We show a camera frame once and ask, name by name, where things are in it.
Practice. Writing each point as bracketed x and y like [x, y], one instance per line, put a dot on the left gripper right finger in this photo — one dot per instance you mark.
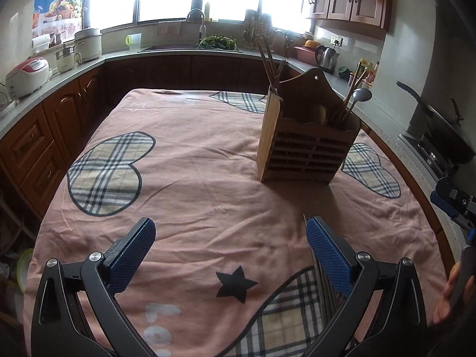
[350, 273]

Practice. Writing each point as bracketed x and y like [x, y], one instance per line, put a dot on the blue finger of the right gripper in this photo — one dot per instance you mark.
[448, 205]

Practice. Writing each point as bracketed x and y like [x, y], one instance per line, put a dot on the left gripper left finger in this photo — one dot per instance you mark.
[106, 274]

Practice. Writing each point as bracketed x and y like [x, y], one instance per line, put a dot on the metal ladle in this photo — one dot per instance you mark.
[359, 95]

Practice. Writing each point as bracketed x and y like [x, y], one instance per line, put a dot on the light wooden chopstick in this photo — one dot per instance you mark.
[264, 65]

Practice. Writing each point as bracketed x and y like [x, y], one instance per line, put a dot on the brown wooden chopstick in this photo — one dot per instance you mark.
[269, 55]

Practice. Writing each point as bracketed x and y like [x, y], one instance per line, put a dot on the metal fork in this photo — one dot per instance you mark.
[278, 73]

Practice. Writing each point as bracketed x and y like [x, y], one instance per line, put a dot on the person right hand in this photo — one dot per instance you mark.
[443, 308]

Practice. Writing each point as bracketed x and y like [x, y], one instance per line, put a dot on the black frying pan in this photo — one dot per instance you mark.
[447, 134]

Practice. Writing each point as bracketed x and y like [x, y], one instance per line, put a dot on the black star patch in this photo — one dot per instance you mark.
[235, 285]

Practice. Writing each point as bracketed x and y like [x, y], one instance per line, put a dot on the pink heart-patterned tablecloth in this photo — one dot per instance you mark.
[187, 160]

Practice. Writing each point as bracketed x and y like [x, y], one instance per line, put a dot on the lower wooden base cabinets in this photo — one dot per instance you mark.
[41, 145]

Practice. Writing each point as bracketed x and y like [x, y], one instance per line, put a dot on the condiment bottles group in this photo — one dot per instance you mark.
[364, 73]

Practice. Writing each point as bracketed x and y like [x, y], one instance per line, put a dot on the wooden utensil holder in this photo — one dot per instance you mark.
[304, 136]

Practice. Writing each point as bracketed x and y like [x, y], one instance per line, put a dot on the stainless electric kettle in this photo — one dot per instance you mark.
[326, 58]

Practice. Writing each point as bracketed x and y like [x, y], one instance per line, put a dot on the pink plastic basin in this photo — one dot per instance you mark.
[306, 55]

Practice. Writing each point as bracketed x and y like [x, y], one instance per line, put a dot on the white red rice cooker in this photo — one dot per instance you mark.
[27, 77]

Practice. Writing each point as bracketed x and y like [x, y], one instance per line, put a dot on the small white blender jug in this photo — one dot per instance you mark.
[67, 58]

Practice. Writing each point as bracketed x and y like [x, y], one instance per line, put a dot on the white electric pot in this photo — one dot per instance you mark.
[87, 45]

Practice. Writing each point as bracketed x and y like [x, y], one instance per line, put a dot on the green-lidded clear pitcher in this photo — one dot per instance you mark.
[133, 41]

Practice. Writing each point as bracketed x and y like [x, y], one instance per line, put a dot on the dish drying rack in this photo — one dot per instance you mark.
[258, 26]

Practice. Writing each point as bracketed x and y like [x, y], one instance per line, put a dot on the green vegetables pile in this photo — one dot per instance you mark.
[219, 42]

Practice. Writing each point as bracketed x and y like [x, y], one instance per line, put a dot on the chrome sink faucet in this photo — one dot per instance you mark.
[196, 15]

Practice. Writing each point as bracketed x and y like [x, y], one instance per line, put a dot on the tropical fruit poster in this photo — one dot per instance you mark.
[59, 17]

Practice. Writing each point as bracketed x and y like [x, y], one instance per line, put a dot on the wall power socket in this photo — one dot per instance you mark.
[336, 41]

